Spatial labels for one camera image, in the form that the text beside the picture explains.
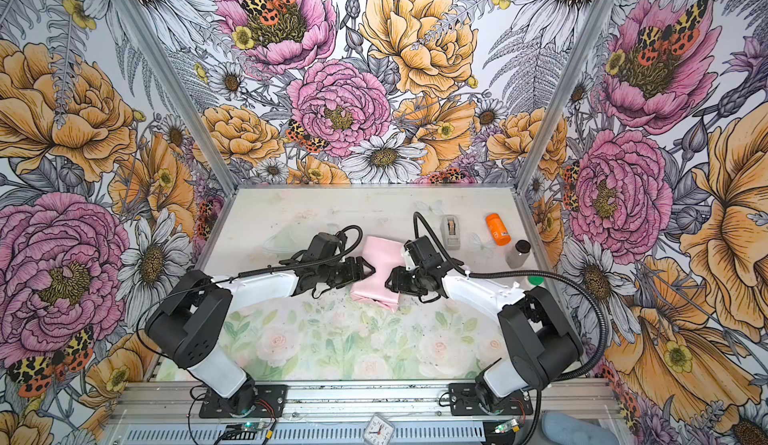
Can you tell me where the white bottle green cap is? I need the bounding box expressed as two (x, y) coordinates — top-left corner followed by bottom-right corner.
(527, 275), (544, 286)

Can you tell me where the purple wrapping paper sheet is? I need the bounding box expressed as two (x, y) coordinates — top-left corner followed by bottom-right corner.
(350, 236), (405, 312)

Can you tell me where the left black cable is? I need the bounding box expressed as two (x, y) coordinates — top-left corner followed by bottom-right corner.
(134, 224), (365, 362)

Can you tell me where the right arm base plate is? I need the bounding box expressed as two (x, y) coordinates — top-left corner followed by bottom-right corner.
(447, 382), (533, 417)

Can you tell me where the aluminium front rail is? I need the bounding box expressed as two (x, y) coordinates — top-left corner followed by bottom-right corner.
(108, 378), (620, 425)

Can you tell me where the blue grey cloth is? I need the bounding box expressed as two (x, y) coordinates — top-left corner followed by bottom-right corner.
(541, 411), (620, 445)

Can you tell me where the orange bottle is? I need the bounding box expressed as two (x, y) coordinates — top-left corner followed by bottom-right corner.
(485, 213), (511, 247)

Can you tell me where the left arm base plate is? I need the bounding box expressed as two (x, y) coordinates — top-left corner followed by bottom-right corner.
(198, 384), (288, 419)

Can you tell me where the right black corrugated cable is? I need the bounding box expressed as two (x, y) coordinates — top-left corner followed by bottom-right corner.
(412, 211), (608, 445)

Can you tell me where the small white clock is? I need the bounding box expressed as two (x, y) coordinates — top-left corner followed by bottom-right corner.
(363, 414), (395, 445)

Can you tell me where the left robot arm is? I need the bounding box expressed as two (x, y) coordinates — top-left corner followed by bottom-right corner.
(145, 257), (376, 417)

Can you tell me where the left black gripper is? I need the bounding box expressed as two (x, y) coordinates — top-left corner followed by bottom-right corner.
(319, 257), (376, 289)

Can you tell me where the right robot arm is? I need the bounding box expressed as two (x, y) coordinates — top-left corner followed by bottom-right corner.
(385, 266), (583, 411)

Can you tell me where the clear bottle black cap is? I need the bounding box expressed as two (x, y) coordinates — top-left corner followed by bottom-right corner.
(505, 239), (531, 269)

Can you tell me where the grey tape dispenser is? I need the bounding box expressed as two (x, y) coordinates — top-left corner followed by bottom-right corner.
(440, 215), (461, 251)

